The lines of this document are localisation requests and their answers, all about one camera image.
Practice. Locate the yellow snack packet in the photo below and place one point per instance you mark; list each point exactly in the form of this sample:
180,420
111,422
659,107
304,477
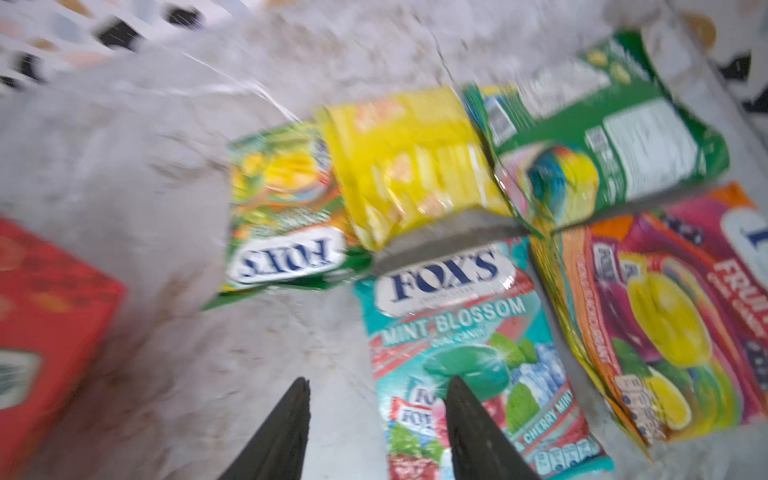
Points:
406,160

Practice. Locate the orange fruits candy packet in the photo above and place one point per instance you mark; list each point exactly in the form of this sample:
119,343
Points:
666,312

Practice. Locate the red paper gift bag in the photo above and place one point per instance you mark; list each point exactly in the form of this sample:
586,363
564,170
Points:
55,311

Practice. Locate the teal mint candy packet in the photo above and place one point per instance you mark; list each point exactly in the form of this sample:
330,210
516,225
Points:
475,315

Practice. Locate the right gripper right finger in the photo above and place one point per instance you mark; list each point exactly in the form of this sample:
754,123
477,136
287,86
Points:
479,448

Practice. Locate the green snack packet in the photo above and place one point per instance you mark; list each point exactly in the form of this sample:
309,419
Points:
590,133

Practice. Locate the green mango tea candy packet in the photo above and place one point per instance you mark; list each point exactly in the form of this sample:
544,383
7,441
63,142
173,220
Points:
288,225

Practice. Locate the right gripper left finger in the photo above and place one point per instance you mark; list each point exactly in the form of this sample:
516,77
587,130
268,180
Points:
277,449

